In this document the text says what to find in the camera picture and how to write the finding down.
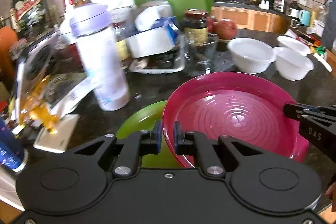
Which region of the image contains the white bowl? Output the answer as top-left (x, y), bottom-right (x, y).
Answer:
top-left (276, 36), bottom-right (311, 56)
top-left (227, 38), bottom-right (276, 75)
top-left (273, 47), bottom-right (314, 81)

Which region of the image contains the dark red apple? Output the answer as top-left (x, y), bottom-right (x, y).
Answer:
top-left (206, 15), bottom-right (218, 33)

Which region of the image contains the blue tissue pack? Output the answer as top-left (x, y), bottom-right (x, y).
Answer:
top-left (127, 16), bottom-right (181, 59)

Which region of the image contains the dark sauce jar red lid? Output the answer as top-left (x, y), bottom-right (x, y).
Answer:
top-left (183, 9), bottom-right (209, 47)

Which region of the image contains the clear glass cup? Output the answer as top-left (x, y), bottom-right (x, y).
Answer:
top-left (185, 32), bottom-right (219, 77)

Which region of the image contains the green plastic plate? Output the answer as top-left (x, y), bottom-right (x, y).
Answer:
top-left (116, 101), bottom-right (182, 169)

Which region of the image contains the magenta plastic plate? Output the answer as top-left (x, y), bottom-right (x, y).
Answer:
top-left (162, 72), bottom-right (309, 161)

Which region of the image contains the person right hand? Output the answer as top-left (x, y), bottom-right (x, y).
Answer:
top-left (325, 182), bottom-right (336, 212)

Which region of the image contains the pink striped apple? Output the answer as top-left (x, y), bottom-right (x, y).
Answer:
top-left (214, 19), bottom-right (238, 40)

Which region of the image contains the teal mug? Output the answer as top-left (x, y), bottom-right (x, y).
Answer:
top-left (298, 10), bottom-right (311, 27)

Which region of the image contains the white lilac water bottle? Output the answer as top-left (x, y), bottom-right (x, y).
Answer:
top-left (70, 3), bottom-right (130, 111)

